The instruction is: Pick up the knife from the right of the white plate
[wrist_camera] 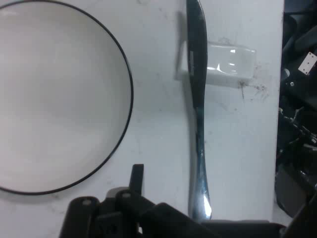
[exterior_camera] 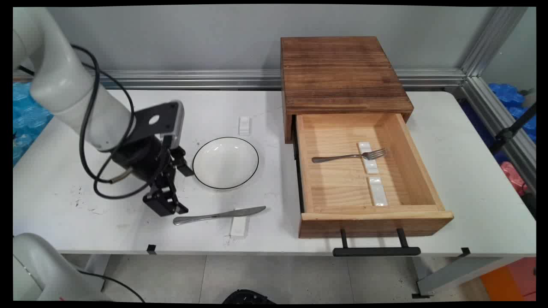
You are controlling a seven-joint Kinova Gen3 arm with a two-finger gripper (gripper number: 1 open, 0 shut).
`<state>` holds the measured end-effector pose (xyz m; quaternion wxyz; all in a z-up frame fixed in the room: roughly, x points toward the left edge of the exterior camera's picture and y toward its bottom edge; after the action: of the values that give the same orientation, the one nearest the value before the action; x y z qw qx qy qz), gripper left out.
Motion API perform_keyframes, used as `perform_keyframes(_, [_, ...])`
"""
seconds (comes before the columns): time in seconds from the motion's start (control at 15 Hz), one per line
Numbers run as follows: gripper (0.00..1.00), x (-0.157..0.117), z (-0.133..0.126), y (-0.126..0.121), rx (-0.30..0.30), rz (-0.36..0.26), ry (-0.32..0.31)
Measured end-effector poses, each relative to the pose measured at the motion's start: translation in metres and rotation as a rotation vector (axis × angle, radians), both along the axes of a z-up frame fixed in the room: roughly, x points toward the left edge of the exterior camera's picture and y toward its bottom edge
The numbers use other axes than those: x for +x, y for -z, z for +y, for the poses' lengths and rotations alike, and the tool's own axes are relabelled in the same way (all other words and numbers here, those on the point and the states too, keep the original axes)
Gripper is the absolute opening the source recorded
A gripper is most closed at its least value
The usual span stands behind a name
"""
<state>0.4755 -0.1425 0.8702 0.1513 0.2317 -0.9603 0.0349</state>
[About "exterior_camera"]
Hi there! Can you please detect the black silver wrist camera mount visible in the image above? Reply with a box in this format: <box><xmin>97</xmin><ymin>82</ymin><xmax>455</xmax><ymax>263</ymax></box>
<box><xmin>125</xmin><ymin>101</ymin><xmax>185</xmax><ymax>148</ymax></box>

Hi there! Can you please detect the black drawer handle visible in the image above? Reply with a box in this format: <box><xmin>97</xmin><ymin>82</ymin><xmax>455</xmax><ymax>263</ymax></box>
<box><xmin>333</xmin><ymin>228</ymin><xmax>421</xmax><ymax>257</ymax></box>

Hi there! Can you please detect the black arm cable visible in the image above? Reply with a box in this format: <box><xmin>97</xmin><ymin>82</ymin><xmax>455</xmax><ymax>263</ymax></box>
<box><xmin>17</xmin><ymin>44</ymin><xmax>148</xmax><ymax>200</ymax></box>

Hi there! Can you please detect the orange box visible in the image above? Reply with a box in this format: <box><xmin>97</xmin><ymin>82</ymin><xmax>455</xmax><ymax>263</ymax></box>
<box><xmin>479</xmin><ymin>257</ymin><xmax>536</xmax><ymax>302</ymax></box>

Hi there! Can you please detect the aluminium frame rail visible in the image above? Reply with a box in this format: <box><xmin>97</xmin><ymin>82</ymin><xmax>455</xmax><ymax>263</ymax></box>
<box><xmin>13</xmin><ymin>68</ymin><xmax>467</xmax><ymax>91</ymax></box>
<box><xmin>460</xmin><ymin>76</ymin><xmax>536</xmax><ymax>193</ymax></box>

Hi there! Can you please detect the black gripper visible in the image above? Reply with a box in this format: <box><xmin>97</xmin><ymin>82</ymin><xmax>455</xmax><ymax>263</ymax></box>
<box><xmin>110</xmin><ymin>136</ymin><xmax>195</xmax><ymax>217</ymax></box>

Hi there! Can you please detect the dark wooden cabinet box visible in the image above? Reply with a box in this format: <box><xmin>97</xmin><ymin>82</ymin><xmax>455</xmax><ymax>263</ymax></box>
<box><xmin>280</xmin><ymin>36</ymin><xmax>414</xmax><ymax>144</ymax></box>

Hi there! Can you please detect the black base cable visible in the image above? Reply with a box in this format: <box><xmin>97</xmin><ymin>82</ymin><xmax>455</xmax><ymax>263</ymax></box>
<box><xmin>76</xmin><ymin>269</ymin><xmax>146</xmax><ymax>302</ymax></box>

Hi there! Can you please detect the blue plastic bag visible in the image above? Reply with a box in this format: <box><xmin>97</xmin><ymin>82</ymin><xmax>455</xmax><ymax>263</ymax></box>
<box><xmin>488</xmin><ymin>83</ymin><xmax>536</xmax><ymax>144</ymax></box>
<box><xmin>13</xmin><ymin>82</ymin><xmax>54</xmax><ymax>167</ymax></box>

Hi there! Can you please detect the silver table knife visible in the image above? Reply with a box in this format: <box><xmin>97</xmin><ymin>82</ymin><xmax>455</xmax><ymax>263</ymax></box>
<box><xmin>173</xmin><ymin>206</ymin><xmax>267</xmax><ymax>225</ymax></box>

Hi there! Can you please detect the aluminium frame post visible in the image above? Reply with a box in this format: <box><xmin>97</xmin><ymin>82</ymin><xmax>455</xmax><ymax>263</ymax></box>
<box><xmin>460</xmin><ymin>6</ymin><xmax>529</xmax><ymax>77</ymax></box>

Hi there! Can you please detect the silver fork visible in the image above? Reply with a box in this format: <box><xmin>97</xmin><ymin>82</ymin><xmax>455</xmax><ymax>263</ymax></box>
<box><xmin>312</xmin><ymin>148</ymin><xmax>389</xmax><ymax>164</ymax></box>

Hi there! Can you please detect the red plastic bag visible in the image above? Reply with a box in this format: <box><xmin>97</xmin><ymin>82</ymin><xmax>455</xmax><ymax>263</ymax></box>
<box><xmin>500</xmin><ymin>161</ymin><xmax>528</xmax><ymax>196</ymax></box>

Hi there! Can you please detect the black stand pole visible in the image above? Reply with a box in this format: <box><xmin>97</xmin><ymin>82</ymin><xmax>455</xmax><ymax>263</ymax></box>
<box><xmin>490</xmin><ymin>103</ymin><xmax>536</xmax><ymax>154</ymax></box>

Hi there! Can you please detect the black round floor object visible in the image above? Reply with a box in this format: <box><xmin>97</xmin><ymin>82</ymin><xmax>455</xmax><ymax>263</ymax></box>
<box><xmin>222</xmin><ymin>289</ymin><xmax>277</xmax><ymax>304</ymax></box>

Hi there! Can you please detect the white bowl with black rim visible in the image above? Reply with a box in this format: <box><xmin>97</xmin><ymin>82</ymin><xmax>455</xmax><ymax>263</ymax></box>
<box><xmin>192</xmin><ymin>137</ymin><xmax>259</xmax><ymax>190</ymax></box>

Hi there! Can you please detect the grey table leg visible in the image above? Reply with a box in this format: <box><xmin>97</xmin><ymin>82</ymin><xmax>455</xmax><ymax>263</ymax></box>
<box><xmin>85</xmin><ymin>255</ymin><xmax>111</xmax><ymax>292</ymax></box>
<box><xmin>412</xmin><ymin>256</ymin><xmax>527</xmax><ymax>299</ymax></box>

